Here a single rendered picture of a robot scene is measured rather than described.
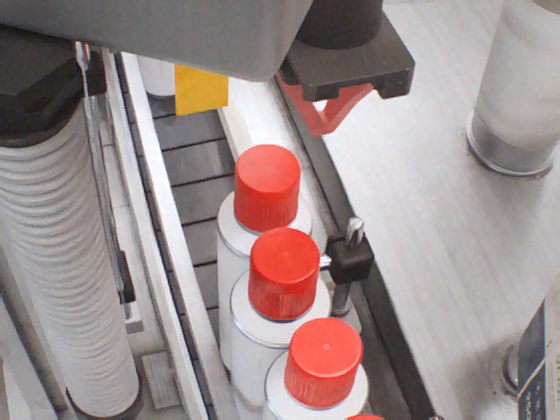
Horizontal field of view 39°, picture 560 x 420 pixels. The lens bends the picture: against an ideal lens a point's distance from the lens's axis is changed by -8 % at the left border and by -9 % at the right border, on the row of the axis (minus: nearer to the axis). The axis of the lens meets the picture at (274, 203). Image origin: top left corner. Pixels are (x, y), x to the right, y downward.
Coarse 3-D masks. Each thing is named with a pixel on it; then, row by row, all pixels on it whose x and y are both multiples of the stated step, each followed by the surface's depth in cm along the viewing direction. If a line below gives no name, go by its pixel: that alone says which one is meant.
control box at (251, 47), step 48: (0, 0) 19; (48, 0) 18; (96, 0) 18; (144, 0) 17; (192, 0) 17; (240, 0) 17; (288, 0) 17; (144, 48) 18; (192, 48) 18; (240, 48) 18; (288, 48) 19
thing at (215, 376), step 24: (144, 96) 63; (144, 120) 61; (144, 144) 60; (168, 192) 57; (168, 216) 56; (168, 240) 55; (192, 288) 53; (192, 312) 52; (192, 336) 52; (216, 360) 50; (216, 384) 49; (216, 408) 48
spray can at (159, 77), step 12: (144, 60) 71; (156, 60) 70; (144, 72) 72; (156, 72) 71; (168, 72) 71; (144, 84) 73; (156, 84) 72; (168, 84) 72; (156, 96) 73; (168, 96) 73
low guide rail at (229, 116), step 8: (232, 96) 70; (232, 104) 69; (224, 112) 68; (232, 112) 68; (224, 120) 69; (232, 120) 68; (240, 120) 68; (224, 128) 69; (232, 128) 67; (240, 128) 67; (232, 136) 67; (240, 136) 67; (232, 144) 67; (240, 144) 66; (248, 144) 66; (232, 152) 68; (240, 152) 66
